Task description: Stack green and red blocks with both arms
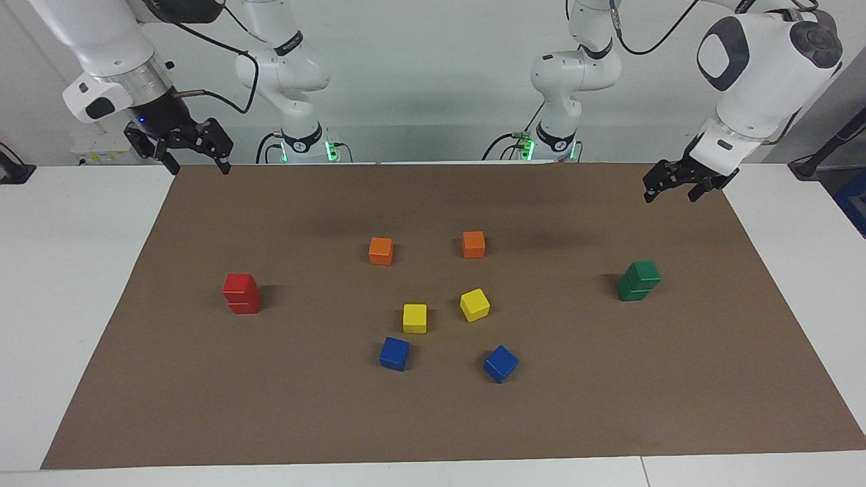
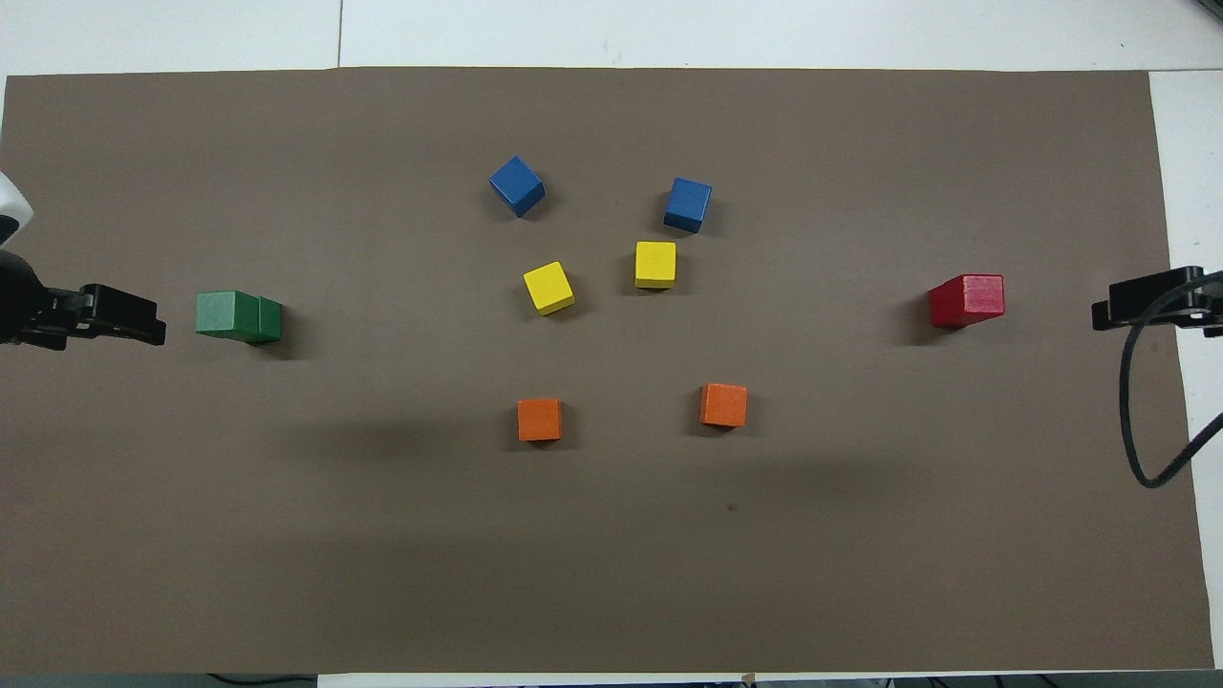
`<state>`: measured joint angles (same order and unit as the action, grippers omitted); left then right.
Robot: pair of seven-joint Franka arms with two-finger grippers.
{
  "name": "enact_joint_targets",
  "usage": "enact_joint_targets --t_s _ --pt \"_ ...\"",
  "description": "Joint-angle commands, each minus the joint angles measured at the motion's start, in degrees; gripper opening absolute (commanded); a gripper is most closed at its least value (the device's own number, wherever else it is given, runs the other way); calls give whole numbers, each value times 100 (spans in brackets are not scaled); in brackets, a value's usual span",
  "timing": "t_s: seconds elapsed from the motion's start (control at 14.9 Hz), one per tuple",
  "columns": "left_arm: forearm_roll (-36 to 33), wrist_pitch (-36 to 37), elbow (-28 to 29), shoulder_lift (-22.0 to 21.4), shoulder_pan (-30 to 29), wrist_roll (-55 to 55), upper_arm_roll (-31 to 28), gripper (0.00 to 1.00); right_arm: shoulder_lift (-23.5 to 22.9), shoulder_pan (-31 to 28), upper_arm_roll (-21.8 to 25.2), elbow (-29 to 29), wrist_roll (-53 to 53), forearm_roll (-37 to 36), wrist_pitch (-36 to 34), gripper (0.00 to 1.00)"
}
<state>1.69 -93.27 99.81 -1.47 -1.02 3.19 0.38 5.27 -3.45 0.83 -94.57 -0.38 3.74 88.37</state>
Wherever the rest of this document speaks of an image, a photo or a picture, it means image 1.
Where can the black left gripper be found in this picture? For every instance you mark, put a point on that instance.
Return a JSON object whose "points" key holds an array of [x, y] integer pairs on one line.
{"points": [[707, 170]]}

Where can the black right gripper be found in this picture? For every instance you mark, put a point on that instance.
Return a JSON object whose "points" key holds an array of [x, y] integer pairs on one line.
{"points": [[166, 125]]}

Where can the green wooden block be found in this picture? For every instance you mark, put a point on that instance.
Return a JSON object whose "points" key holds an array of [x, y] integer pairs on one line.
{"points": [[643, 272], [630, 293]]}

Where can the red wooden block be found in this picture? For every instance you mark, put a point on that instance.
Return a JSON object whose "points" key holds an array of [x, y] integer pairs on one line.
{"points": [[245, 306], [239, 285]]}

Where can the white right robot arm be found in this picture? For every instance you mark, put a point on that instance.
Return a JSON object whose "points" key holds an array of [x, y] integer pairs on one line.
{"points": [[101, 40]]}

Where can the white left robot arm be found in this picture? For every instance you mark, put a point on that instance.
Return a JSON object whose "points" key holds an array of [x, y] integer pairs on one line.
{"points": [[764, 74]]}

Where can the black stand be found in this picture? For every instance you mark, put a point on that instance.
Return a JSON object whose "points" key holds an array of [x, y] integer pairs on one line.
{"points": [[808, 166]]}

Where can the blue crate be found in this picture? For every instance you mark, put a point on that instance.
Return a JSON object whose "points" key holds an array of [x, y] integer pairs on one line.
{"points": [[854, 203]]}

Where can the black table clamp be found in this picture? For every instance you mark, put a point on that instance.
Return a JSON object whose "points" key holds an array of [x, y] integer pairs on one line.
{"points": [[13, 172]]}

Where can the orange wooden block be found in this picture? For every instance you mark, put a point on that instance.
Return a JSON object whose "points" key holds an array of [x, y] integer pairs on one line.
{"points": [[473, 245], [381, 251]]}

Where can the brown table mat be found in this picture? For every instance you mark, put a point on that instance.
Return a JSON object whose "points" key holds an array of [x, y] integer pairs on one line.
{"points": [[203, 379]]}

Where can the yellow wooden block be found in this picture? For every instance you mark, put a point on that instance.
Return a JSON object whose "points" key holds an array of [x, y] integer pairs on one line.
{"points": [[474, 306], [415, 319]]}

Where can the blue wooden block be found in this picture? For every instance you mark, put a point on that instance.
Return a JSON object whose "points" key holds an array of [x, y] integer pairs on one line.
{"points": [[500, 364], [394, 354]]}

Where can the white wall box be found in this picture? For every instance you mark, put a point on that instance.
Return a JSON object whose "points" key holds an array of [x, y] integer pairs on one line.
{"points": [[95, 154]]}

